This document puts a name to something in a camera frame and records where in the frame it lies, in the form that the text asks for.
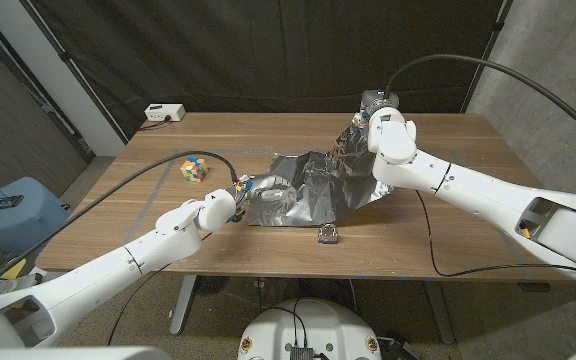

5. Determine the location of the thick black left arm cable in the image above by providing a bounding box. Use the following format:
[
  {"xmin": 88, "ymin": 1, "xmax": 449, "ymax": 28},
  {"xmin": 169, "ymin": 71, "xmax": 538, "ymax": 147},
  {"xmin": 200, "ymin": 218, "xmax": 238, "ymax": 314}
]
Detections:
[{"xmin": 0, "ymin": 149, "xmax": 242, "ymax": 304}]

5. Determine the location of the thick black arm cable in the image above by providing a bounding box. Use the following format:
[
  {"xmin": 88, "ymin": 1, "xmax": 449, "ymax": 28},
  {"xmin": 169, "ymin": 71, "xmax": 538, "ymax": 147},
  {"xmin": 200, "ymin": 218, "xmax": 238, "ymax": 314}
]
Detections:
[
  {"xmin": 0, "ymin": 149, "xmax": 242, "ymax": 304},
  {"xmin": 385, "ymin": 52, "xmax": 576, "ymax": 154}
]

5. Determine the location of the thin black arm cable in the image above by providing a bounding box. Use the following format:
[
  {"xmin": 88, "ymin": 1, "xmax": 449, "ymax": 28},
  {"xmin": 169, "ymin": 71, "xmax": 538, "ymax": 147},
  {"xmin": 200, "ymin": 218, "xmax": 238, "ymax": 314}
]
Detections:
[
  {"xmin": 106, "ymin": 232, "xmax": 214, "ymax": 346},
  {"xmin": 414, "ymin": 189, "xmax": 576, "ymax": 279}
]

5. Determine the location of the white power strip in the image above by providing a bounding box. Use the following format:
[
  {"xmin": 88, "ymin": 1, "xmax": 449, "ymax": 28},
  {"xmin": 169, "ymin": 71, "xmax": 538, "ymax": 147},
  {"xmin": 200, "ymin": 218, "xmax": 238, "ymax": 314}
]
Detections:
[{"xmin": 143, "ymin": 103, "xmax": 187, "ymax": 123}]

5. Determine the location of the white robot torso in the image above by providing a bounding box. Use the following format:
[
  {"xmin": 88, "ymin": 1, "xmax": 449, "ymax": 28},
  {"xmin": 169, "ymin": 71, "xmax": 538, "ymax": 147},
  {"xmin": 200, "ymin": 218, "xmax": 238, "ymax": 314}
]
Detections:
[{"xmin": 236, "ymin": 298, "xmax": 383, "ymax": 360}]

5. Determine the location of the black torso cable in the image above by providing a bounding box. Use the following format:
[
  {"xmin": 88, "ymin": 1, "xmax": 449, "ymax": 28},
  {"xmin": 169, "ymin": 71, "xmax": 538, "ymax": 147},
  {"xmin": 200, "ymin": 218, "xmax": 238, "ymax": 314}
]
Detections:
[{"xmin": 262, "ymin": 299, "xmax": 310, "ymax": 347}]

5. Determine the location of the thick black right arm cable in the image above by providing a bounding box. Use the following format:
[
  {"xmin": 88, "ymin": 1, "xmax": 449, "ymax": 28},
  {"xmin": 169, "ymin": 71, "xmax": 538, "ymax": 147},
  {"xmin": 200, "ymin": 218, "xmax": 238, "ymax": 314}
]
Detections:
[{"xmin": 385, "ymin": 52, "xmax": 576, "ymax": 154}]

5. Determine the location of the black slipper yellow insole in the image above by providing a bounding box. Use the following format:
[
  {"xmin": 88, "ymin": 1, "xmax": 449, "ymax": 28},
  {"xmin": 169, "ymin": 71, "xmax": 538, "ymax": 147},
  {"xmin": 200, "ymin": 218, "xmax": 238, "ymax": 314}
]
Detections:
[{"xmin": 0, "ymin": 257, "xmax": 27, "ymax": 281}]

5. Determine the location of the colourful cube toy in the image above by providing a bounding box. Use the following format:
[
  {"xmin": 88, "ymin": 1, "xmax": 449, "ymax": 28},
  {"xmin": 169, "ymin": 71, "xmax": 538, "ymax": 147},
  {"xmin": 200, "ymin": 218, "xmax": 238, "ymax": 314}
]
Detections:
[{"xmin": 180, "ymin": 156, "xmax": 210, "ymax": 184}]

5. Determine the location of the grey sneaker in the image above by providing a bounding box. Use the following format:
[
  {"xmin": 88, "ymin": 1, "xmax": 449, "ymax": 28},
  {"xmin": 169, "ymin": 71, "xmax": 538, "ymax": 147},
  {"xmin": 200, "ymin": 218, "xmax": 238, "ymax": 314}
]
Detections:
[{"xmin": 0, "ymin": 274, "xmax": 39, "ymax": 304}]

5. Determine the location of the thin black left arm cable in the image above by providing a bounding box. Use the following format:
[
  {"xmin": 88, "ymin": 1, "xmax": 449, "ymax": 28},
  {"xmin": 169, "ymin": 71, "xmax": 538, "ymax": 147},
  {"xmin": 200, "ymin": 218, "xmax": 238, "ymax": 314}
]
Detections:
[{"xmin": 106, "ymin": 232, "xmax": 214, "ymax": 346}]

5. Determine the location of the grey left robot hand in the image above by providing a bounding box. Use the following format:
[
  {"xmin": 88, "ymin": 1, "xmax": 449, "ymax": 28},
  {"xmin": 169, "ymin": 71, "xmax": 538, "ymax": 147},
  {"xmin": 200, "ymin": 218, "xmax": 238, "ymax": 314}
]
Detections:
[{"xmin": 227, "ymin": 173, "xmax": 289, "ymax": 216}]

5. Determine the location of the black power strip cable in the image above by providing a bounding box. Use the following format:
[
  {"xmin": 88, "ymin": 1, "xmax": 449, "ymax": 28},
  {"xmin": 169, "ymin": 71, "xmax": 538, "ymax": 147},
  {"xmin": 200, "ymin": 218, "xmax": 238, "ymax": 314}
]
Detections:
[{"xmin": 137, "ymin": 115, "xmax": 172, "ymax": 132}]

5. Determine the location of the black backdrop stand pole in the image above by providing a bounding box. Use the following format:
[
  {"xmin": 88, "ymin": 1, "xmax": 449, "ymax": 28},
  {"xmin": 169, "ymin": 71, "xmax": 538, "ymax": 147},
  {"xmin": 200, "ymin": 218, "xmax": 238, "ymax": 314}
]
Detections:
[
  {"xmin": 460, "ymin": 0, "xmax": 514, "ymax": 114},
  {"xmin": 20, "ymin": 0, "xmax": 129, "ymax": 144}
]

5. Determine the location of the grey tape outline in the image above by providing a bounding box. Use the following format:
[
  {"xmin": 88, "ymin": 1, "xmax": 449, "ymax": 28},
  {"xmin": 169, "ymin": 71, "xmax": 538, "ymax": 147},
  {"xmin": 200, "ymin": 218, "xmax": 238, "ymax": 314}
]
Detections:
[{"xmin": 112, "ymin": 147, "xmax": 534, "ymax": 281}]

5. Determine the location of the grey table leg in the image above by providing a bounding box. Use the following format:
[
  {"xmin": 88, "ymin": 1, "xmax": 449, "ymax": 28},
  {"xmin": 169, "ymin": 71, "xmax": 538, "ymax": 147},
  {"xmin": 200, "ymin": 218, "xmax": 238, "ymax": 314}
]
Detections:
[
  {"xmin": 169, "ymin": 274, "xmax": 198, "ymax": 336},
  {"xmin": 422, "ymin": 279, "xmax": 457, "ymax": 346}
]

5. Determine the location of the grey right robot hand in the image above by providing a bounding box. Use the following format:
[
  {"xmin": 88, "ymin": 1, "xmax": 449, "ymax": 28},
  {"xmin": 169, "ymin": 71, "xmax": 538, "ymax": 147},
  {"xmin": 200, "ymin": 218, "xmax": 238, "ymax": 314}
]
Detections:
[{"xmin": 351, "ymin": 89, "xmax": 400, "ymax": 131}]

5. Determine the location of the black ribbed round object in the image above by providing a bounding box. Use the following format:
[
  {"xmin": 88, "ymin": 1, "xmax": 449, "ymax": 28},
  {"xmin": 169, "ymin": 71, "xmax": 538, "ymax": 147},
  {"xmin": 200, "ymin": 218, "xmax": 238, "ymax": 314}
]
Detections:
[{"xmin": 195, "ymin": 275, "xmax": 229, "ymax": 296}]

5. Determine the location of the small foil-wrapped object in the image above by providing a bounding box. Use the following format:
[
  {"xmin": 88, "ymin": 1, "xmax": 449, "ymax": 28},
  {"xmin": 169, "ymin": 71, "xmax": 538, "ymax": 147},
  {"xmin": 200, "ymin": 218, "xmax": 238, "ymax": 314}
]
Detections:
[{"xmin": 317, "ymin": 223, "xmax": 340, "ymax": 245}]

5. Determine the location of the blue plastic container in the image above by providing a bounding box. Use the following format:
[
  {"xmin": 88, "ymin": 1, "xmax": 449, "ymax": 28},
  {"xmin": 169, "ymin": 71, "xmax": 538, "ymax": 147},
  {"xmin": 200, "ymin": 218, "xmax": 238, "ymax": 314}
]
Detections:
[{"xmin": 0, "ymin": 176, "xmax": 72, "ymax": 254}]

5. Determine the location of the aluminum foil sheet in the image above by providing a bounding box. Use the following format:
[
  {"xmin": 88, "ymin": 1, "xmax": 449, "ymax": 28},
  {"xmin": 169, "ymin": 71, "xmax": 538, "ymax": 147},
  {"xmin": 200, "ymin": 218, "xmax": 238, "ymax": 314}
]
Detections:
[{"xmin": 247, "ymin": 112, "xmax": 394, "ymax": 227}]

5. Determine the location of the white robot shoulder cover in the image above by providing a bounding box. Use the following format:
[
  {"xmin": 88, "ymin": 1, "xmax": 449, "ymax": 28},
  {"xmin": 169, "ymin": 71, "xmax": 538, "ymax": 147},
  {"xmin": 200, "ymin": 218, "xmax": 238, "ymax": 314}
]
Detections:
[{"xmin": 0, "ymin": 345, "xmax": 172, "ymax": 360}]

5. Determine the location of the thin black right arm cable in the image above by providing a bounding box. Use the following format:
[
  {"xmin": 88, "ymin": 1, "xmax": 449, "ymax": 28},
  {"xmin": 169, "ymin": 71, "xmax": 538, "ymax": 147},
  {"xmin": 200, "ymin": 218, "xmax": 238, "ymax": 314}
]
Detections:
[{"xmin": 414, "ymin": 189, "xmax": 576, "ymax": 279}]

